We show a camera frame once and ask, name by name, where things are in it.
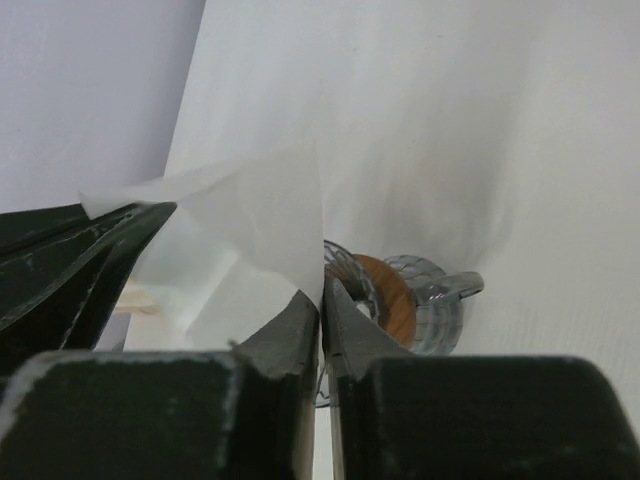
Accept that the clear glass dripper cone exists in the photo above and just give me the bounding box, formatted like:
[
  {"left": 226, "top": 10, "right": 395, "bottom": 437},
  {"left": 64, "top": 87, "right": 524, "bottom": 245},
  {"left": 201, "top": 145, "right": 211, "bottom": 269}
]
[{"left": 324, "top": 240, "right": 380, "bottom": 322}]

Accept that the white paper coffee filter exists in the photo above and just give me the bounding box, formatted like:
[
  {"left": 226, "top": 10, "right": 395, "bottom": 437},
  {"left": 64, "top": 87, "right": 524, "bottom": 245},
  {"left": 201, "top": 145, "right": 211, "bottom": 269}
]
[{"left": 80, "top": 142, "right": 324, "bottom": 351}]

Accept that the clear glass carafe server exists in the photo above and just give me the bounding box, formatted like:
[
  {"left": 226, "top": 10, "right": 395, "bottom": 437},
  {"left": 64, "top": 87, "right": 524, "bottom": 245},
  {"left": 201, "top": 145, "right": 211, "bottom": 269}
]
[{"left": 385, "top": 255, "right": 484, "bottom": 356}]

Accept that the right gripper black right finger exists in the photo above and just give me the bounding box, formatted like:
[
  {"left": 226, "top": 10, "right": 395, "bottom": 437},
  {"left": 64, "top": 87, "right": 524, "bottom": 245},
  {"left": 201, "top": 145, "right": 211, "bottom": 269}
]
[{"left": 322, "top": 280, "right": 639, "bottom": 479}]

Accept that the brown wooden dripper ring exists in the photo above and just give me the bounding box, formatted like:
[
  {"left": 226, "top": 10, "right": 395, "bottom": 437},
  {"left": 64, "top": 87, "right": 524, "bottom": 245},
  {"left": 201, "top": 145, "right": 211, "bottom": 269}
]
[{"left": 324, "top": 253, "right": 417, "bottom": 349}]

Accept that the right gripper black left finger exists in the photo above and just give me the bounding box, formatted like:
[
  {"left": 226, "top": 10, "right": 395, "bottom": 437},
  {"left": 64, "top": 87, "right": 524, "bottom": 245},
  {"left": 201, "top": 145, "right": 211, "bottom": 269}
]
[{"left": 1, "top": 293, "right": 319, "bottom": 479}]

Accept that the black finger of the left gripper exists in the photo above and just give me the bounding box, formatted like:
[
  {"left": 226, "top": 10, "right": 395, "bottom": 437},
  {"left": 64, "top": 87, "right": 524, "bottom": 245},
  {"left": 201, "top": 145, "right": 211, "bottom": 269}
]
[
  {"left": 1, "top": 202, "right": 176, "bottom": 375},
  {"left": 1, "top": 204, "right": 143, "bottom": 280}
]

